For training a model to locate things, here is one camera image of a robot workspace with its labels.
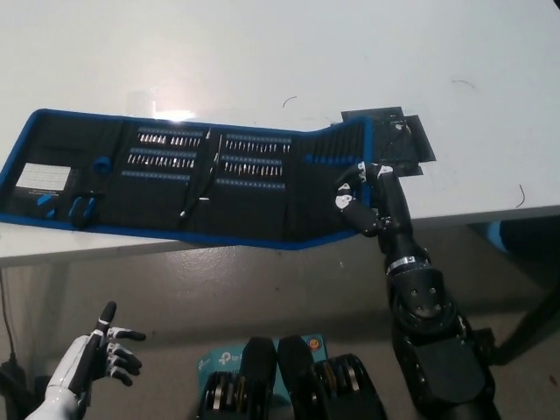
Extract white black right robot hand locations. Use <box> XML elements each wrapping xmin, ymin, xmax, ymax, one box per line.
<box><xmin>332</xmin><ymin>161</ymin><xmax>416</xmax><ymax>240</ymax></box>

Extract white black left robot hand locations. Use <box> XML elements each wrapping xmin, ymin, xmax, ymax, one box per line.
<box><xmin>45</xmin><ymin>300</ymin><xmax>147</xmax><ymax>393</ymax></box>

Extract black blue-trimmed roll-up toolkit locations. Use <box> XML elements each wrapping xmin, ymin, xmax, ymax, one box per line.
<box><xmin>0</xmin><ymin>108</ymin><xmax>380</xmax><ymax>253</ymax></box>

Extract short black tape strip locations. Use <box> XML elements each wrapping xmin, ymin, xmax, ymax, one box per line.
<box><xmin>392</xmin><ymin>161</ymin><xmax>426</xmax><ymax>178</ymax></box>

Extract black square marker patch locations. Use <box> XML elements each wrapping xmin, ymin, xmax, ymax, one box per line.
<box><xmin>340</xmin><ymin>106</ymin><xmax>415</xmax><ymax>166</ymax></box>

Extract black power adapter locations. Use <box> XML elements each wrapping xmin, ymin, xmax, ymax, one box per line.
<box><xmin>0</xmin><ymin>360</ymin><xmax>28</xmax><ymax>387</ymax></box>

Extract blue and black fabric object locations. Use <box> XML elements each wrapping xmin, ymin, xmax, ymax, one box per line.
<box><xmin>473</xmin><ymin>220</ymin><xmax>560</xmax><ymax>263</ymax></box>

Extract blue screwdriver bit holder strip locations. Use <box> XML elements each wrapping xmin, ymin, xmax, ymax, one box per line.
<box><xmin>129</xmin><ymin>147</ymin><xmax>198</xmax><ymax>168</ymax></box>
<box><xmin>136</xmin><ymin>126</ymin><xmax>205</xmax><ymax>146</ymax></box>
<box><xmin>215</xmin><ymin>176</ymin><xmax>286</xmax><ymax>190</ymax></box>
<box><xmin>224</xmin><ymin>129</ymin><xmax>293</xmax><ymax>154</ymax></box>
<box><xmin>220</xmin><ymin>152</ymin><xmax>284</xmax><ymax>175</ymax></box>
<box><xmin>121</xmin><ymin>170</ymin><xmax>193</xmax><ymax>181</ymax></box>

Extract teal tp-link box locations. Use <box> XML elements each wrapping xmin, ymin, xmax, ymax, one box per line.
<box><xmin>196</xmin><ymin>334</ymin><xmax>326</xmax><ymax>397</ymax></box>

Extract blue black looped tool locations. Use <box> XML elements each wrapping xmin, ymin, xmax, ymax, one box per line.
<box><xmin>69</xmin><ymin>191</ymin><xmax>105</xmax><ymax>229</ymax></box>

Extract black table leg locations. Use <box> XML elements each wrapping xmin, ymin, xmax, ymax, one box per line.
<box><xmin>496</xmin><ymin>257</ymin><xmax>560</xmax><ymax>367</ymax></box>

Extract silver tweezers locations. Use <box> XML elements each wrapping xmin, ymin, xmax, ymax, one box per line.
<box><xmin>211</xmin><ymin>134</ymin><xmax>225</xmax><ymax>177</ymax></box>

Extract white grid card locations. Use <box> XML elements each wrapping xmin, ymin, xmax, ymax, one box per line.
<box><xmin>14</xmin><ymin>162</ymin><xmax>73</xmax><ymax>191</ymax></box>

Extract black cable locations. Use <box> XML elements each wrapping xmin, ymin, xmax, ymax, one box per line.
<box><xmin>0</xmin><ymin>269</ymin><xmax>19</xmax><ymax>365</ymax></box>

